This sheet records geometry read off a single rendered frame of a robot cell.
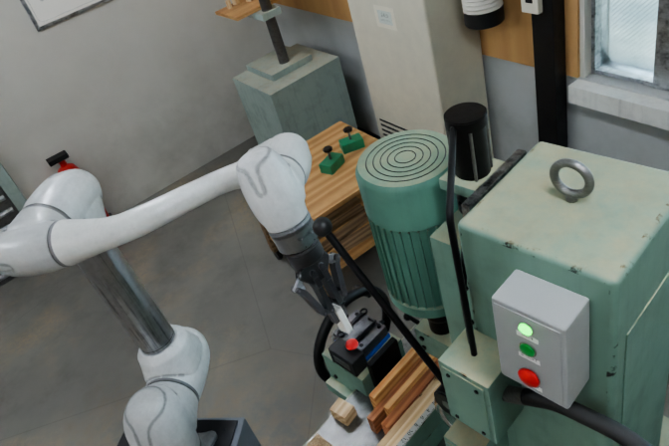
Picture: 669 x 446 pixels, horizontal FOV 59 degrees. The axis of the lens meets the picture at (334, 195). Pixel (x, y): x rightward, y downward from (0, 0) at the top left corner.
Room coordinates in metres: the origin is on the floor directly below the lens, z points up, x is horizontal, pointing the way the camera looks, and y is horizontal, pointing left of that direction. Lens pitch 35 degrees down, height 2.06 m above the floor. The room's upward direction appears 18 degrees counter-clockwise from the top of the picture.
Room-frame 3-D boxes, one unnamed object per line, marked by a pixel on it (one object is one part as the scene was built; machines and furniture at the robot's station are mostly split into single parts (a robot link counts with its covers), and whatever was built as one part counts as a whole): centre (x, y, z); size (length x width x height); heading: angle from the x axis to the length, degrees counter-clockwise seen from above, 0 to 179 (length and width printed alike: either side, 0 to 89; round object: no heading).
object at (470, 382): (0.56, -0.13, 1.23); 0.09 x 0.08 x 0.15; 35
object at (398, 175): (0.82, -0.13, 1.35); 0.18 x 0.18 x 0.31
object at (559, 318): (0.48, -0.20, 1.40); 0.10 x 0.06 x 0.16; 35
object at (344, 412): (0.81, 0.13, 0.92); 0.04 x 0.04 x 0.03; 40
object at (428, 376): (0.79, -0.05, 0.92); 0.23 x 0.02 x 0.04; 125
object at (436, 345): (0.80, -0.14, 1.03); 0.14 x 0.07 x 0.09; 35
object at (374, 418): (0.81, -0.02, 0.92); 0.22 x 0.02 x 0.05; 125
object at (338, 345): (0.93, 0.05, 0.99); 0.13 x 0.11 x 0.06; 125
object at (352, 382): (0.93, 0.05, 0.91); 0.15 x 0.14 x 0.09; 125
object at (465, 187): (0.71, -0.21, 1.54); 0.08 x 0.08 x 0.17; 35
